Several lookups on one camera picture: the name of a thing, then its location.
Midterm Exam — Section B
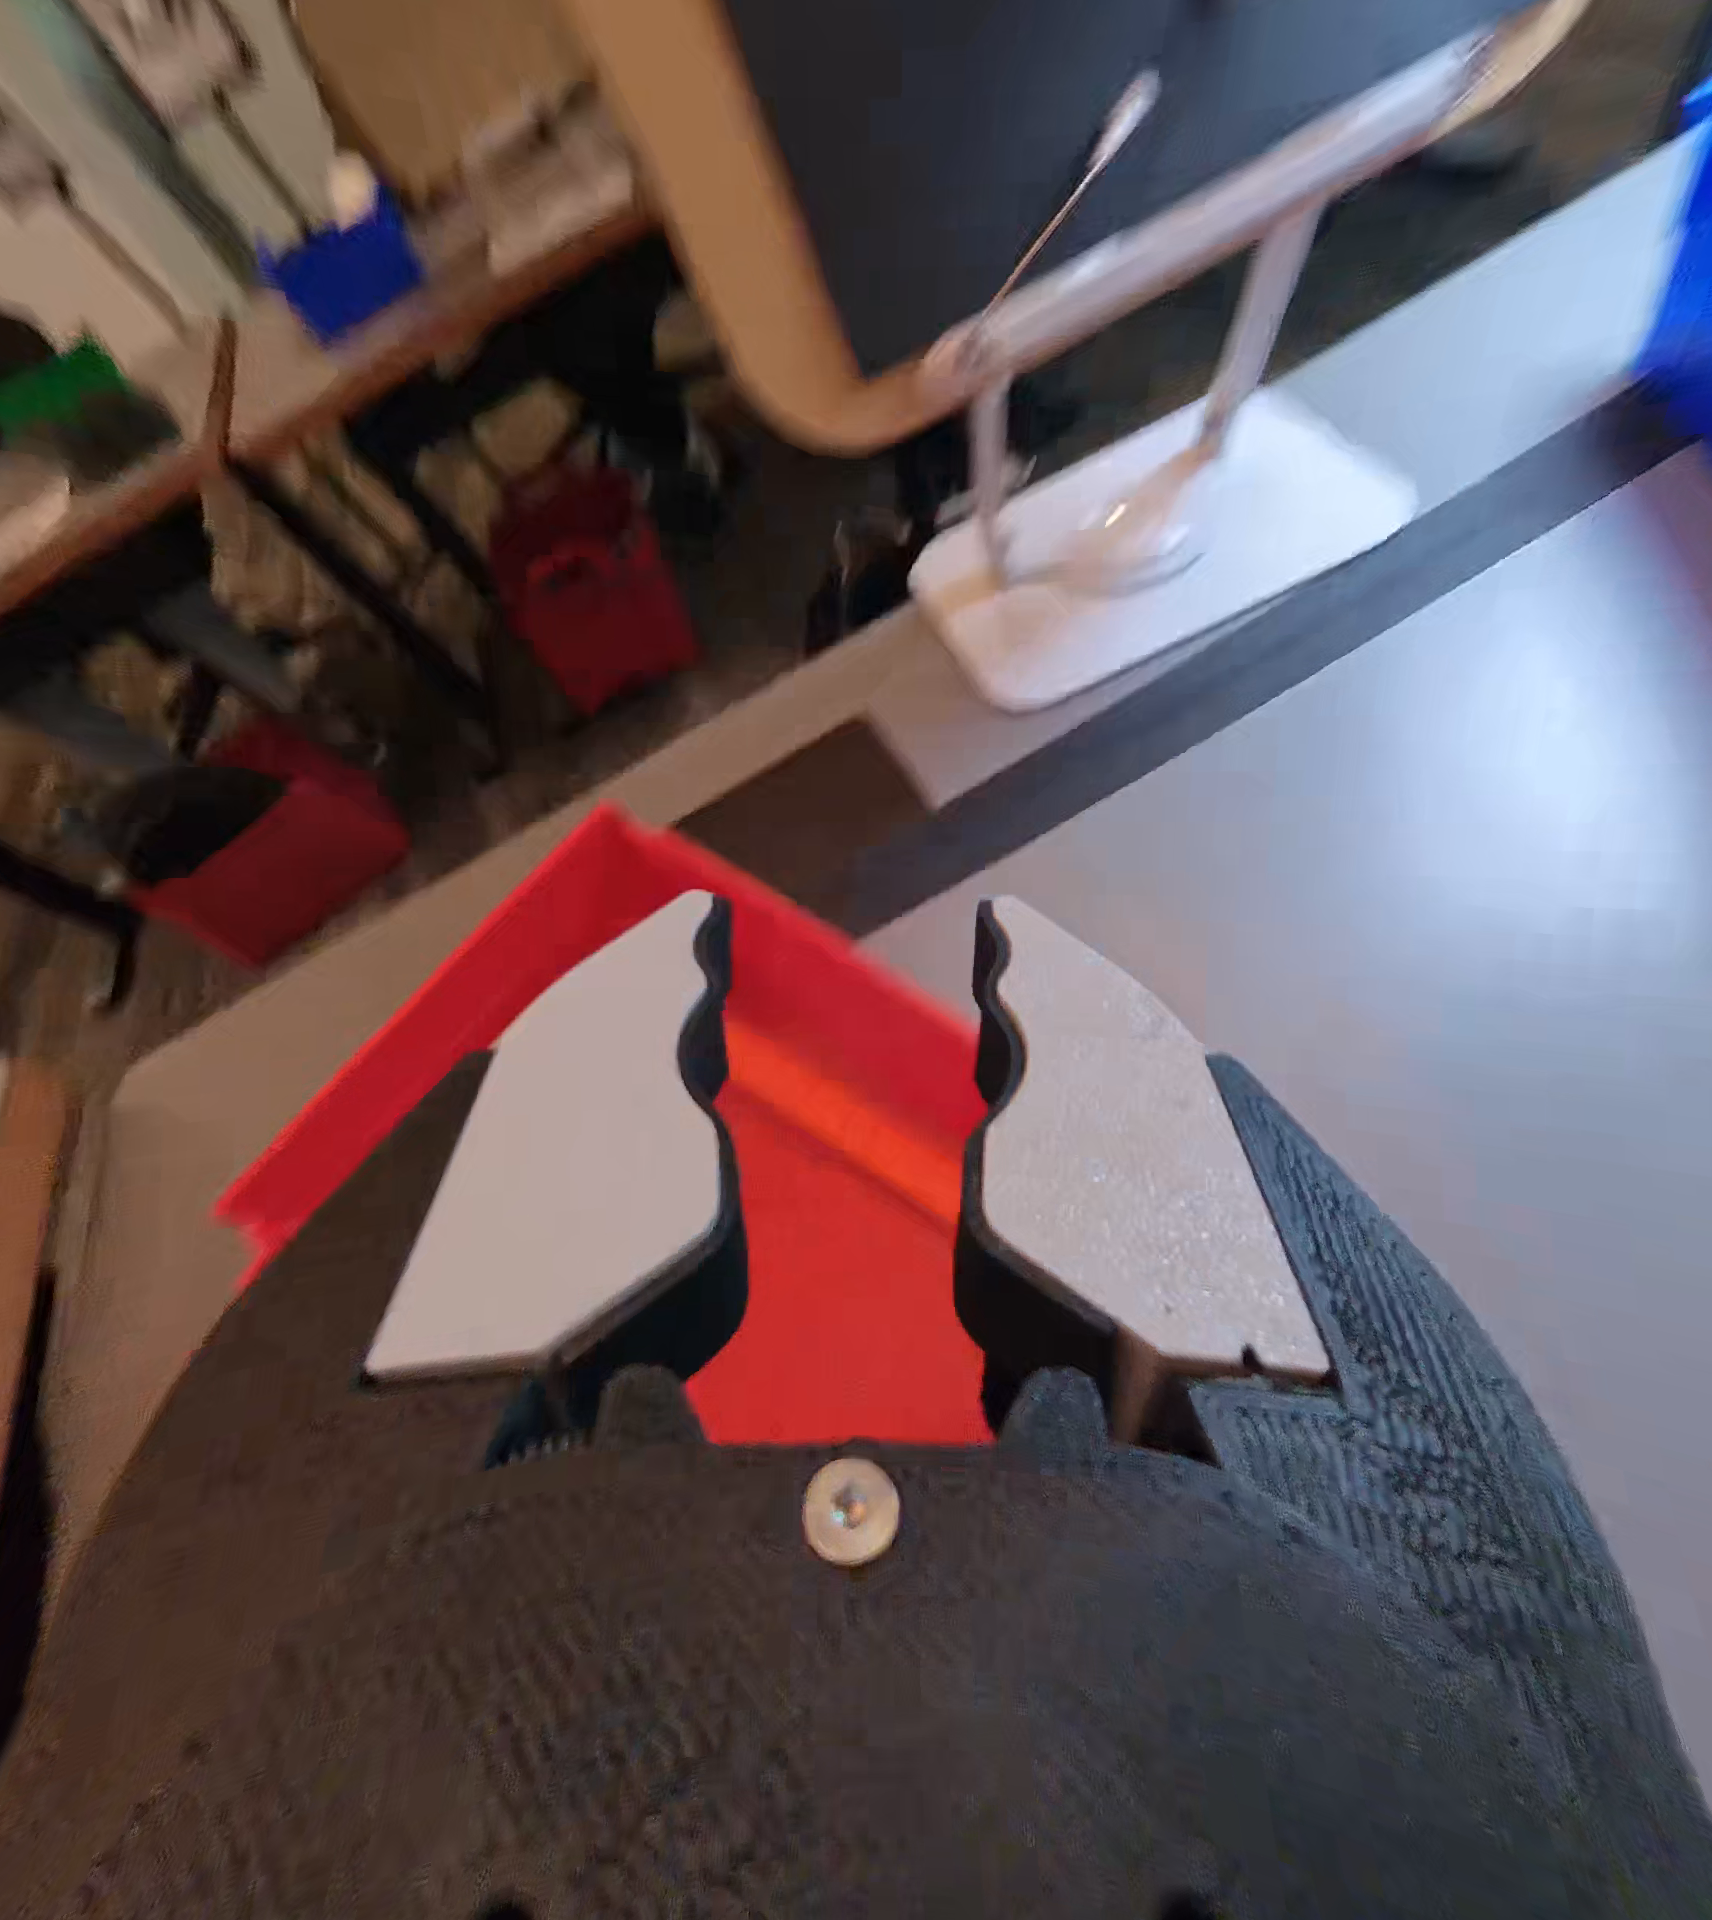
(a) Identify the red plastic tote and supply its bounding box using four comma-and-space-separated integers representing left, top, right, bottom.
121, 719, 413, 965

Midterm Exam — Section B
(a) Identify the red storage bin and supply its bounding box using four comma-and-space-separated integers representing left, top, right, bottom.
215, 801, 1001, 1450

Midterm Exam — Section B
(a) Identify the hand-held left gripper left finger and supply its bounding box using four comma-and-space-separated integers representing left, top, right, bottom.
365, 888, 751, 1441

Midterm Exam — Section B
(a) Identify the red floor basket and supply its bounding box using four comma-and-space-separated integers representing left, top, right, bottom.
489, 456, 700, 714

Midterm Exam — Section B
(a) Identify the green storage bin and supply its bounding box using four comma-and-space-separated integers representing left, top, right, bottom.
0, 342, 130, 437

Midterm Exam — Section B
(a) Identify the black board book stand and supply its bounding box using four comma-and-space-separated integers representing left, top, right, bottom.
556, 0, 1595, 714

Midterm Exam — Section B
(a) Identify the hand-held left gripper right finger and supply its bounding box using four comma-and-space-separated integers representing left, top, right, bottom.
952, 893, 1339, 1464

